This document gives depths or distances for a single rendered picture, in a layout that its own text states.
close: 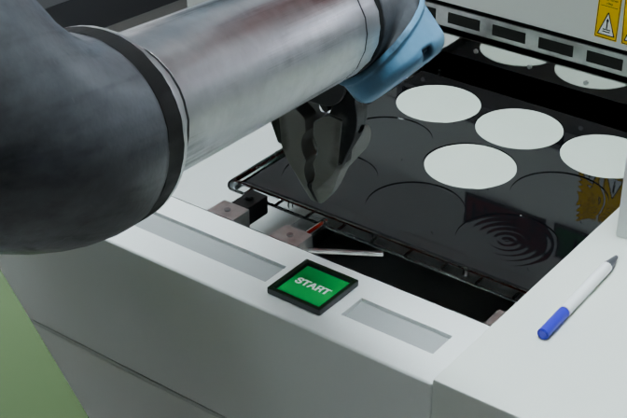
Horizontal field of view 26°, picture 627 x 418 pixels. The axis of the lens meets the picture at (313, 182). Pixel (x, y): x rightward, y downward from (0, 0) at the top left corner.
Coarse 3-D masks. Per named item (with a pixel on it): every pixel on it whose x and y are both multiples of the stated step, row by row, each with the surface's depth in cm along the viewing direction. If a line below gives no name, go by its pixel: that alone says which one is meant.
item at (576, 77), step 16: (448, 32) 167; (448, 48) 168; (464, 48) 166; (480, 48) 165; (496, 48) 163; (512, 48) 163; (496, 64) 164; (512, 64) 163; (528, 64) 161; (544, 64) 160; (560, 64) 159; (576, 64) 159; (544, 80) 161; (560, 80) 160; (576, 80) 158; (592, 80) 157; (608, 80) 156; (624, 80) 155; (608, 96) 157; (624, 96) 155
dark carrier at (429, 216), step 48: (384, 96) 161; (480, 96) 161; (384, 144) 151; (432, 144) 151; (480, 144) 151; (288, 192) 142; (336, 192) 142; (384, 192) 142; (432, 192) 142; (480, 192) 142; (528, 192) 142; (576, 192) 142; (432, 240) 134; (480, 240) 134; (528, 240) 134; (576, 240) 134; (528, 288) 126
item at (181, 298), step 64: (0, 256) 134; (64, 256) 128; (128, 256) 122; (192, 256) 120; (256, 256) 121; (64, 320) 132; (128, 320) 126; (192, 320) 120; (256, 320) 114; (320, 320) 112; (384, 320) 112; (448, 320) 112; (192, 384) 123; (256, 384) 118; (320, 384) 113; (384, 384) 108
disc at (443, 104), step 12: (408, 96) 161; (420, 96) 161; (432, 96) 161; (444, 96) 161; (456, 96) 161; (468, 96) 161; (408, 108) 159; (420, 108) 159; (432, 108) 159; (444, 108) 159; (456, 108) 159; (468, 108) 159; (480, 108) 159; (432, 120) 156; (444, 120) 156; (456, 120) 156
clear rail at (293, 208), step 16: (240, 192) 143; (288, 208) 139; (304, 208) 138; (336, 224) 136; (352, 224) 136; (368, 240) 134; (384, 240) 133; (400, 256) 132; (416, 256) 131; (432, 256) 131; (448, 272) 129; (464, 272) 128; (480, 272) 128; (496, 288) 126; (512, 288) 126
